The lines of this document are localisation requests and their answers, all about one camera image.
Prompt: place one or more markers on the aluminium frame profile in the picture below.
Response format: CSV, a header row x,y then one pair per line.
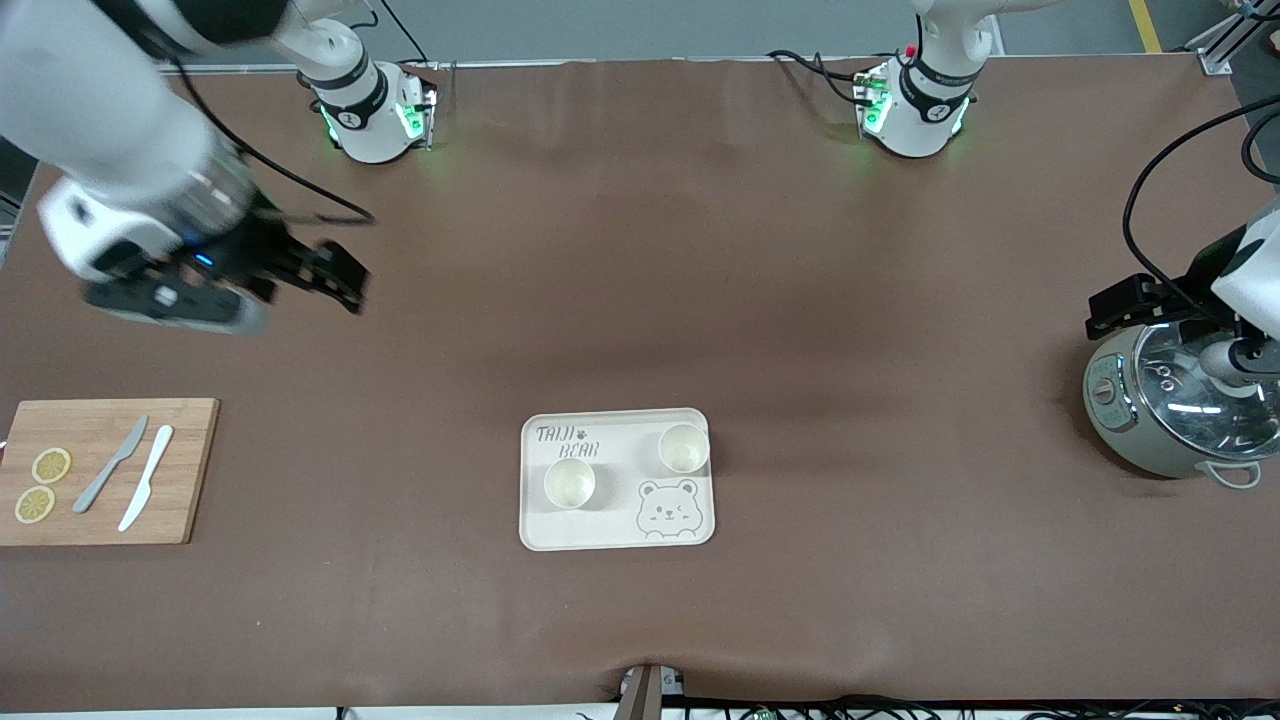
x,y
1225,45

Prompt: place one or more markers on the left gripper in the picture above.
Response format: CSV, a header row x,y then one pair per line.
x,y
1150,301

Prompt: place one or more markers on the white paper cup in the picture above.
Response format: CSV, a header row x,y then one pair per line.
x,y
684,448
570,485

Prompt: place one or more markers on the grey plastic knife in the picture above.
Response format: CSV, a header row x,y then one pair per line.
x,y
105,475

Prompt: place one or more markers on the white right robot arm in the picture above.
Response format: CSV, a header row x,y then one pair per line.
x,y
90,90

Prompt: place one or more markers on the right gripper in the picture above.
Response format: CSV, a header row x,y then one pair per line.
x,y
262,247

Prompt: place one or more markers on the camera mount post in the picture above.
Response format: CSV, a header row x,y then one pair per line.
x,y
645,695

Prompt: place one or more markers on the glass pot lid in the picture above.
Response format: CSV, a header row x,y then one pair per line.
x,y
1180,400

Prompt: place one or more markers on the grey-green electric pot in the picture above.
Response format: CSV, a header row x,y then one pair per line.
x,y
1120,435

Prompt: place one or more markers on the cream bear print tray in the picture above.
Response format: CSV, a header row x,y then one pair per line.
x,y
620,520

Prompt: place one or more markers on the brown table cloth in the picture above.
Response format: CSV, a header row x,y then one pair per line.
x,y
640,250

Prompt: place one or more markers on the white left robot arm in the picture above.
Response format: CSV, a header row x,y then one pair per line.
x,y
915,125

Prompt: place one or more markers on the white plastic knife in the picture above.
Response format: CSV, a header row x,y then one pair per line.
x,y
150,470

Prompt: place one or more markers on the wooden cutting board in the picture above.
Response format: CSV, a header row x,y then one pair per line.
x,y
190,470

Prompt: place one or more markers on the yellow lemon slice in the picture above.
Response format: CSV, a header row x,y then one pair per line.
x,y
35,505
52,465

